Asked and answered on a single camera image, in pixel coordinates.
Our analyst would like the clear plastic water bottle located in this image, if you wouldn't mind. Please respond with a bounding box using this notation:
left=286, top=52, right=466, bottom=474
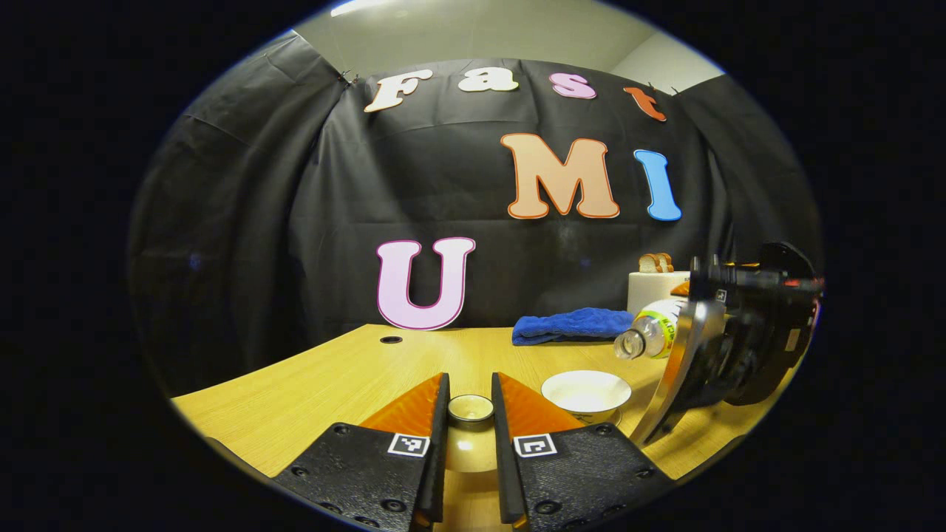
left=613, top=296, right=692, bottom=361

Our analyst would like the blue towel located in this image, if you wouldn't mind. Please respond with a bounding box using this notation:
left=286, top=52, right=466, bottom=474
left=511, top=307, right=635, bottom=347

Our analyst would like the cream toaster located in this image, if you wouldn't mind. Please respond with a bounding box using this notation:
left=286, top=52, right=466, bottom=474
left=627, top=270, right=692, bottom=317

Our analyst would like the black backdrop cloth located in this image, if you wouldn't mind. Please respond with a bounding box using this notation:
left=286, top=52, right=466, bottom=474
left=129, top=33, right=825, bottom=396

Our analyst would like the beige ceramic teacup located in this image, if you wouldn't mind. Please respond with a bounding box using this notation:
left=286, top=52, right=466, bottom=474
left=541, top=369, right=633, bottom=426

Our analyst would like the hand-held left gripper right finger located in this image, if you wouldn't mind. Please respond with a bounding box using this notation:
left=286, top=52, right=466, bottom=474
left=491, top=373, right=677, bottom=532

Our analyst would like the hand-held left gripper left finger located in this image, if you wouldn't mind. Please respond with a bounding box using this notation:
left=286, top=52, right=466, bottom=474
left=273, top=373, right=452, bottom=532

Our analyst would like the beige teacup lid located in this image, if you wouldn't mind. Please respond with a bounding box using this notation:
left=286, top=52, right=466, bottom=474
left=443, top=394, right=502, bottom=474

